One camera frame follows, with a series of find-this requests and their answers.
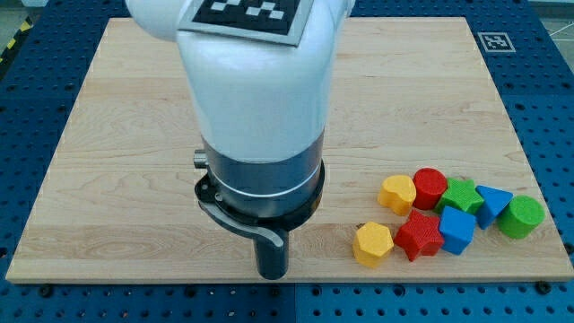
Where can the black end effector mount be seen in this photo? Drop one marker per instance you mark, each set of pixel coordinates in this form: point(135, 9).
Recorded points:
point(251, 227)

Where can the blue cube block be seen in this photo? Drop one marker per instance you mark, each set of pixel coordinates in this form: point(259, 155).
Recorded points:
point(457, 229)

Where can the red star block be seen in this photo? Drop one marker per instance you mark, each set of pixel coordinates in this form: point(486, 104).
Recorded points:
point(419, 236)

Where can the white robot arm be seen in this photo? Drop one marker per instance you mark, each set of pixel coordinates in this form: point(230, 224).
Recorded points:
point(260, 76)

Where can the white fiducial tag on table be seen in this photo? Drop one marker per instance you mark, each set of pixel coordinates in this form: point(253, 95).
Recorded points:
point(496, 42)

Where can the black white fiducial tag on arm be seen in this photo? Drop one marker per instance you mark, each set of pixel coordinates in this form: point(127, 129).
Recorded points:
point(275, 21)

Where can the green star block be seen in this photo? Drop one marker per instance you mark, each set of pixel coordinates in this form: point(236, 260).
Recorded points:
point(460, 194)

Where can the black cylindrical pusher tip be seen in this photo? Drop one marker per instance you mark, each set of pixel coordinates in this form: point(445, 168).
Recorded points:
point(272, 254)

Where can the yellow hexagon block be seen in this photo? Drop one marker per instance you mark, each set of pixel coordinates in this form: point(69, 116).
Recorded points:
point(372, 244)

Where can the blue triangle block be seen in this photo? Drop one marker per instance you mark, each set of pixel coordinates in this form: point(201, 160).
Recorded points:
point(494, 202)

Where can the green cylinder block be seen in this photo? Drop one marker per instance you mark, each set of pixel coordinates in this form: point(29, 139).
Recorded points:
point(520, 217)

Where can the red cylinder block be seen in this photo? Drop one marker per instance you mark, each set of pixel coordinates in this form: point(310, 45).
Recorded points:
point(430, 185)

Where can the yellow heart block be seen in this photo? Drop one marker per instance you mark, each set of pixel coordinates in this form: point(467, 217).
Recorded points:
point(398, 193)

